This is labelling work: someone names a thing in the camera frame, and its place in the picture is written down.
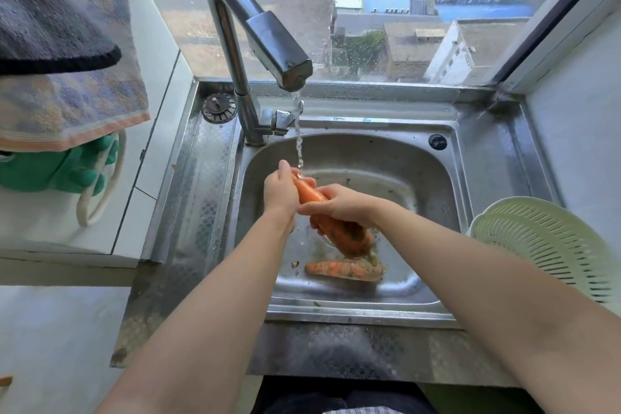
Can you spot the green rubber glove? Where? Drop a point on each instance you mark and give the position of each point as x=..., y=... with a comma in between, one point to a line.
x=53, y=168

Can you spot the person's right hand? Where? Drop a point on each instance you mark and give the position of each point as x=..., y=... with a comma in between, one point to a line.
x=342, y=205

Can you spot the chrome kitchen faucet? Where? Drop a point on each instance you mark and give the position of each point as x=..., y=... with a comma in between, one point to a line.
x=252, y=45

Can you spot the person's dark trousers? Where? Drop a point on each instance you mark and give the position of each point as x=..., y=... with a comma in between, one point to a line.
x=339, y=398

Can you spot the grey towel with black edge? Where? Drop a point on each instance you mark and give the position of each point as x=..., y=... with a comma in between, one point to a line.
x=48, y=6

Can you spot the person's left thumb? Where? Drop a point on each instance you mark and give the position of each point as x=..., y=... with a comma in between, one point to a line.
x=285, y=170

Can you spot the pale green plastic colander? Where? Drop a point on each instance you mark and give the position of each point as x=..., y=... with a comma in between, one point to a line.
x=553, y=248

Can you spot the person's left hand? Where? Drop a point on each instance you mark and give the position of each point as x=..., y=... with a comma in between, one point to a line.
x=279, y=193

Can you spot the small dirty orange carrot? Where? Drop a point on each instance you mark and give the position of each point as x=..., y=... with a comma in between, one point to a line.
x=344, y=269

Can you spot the large orange carrot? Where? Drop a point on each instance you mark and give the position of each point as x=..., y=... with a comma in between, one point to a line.
x=339, y=229

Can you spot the person's left forearm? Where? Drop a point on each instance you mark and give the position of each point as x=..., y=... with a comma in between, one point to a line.
x=203, y=316

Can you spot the person's right forearm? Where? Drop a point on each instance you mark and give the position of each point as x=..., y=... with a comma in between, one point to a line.
x=504, y=312

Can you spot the black sink hole cap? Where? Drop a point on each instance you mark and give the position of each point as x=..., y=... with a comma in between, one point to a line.
x=437, y=142

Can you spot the stainless steel sink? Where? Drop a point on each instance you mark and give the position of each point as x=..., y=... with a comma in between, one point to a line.
x=349, y=214

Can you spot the window frame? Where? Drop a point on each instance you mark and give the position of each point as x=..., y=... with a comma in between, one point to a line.
x=558, y=20

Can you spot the person's right thumb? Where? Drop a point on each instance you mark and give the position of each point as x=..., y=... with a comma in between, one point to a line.
x=310, y=207

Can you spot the patterned towel with orange edge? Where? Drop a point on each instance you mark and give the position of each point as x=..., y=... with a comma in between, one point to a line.
x=72, y=103

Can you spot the black sink strainer plug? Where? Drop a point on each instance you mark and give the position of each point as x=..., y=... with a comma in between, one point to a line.
x=219, y=108

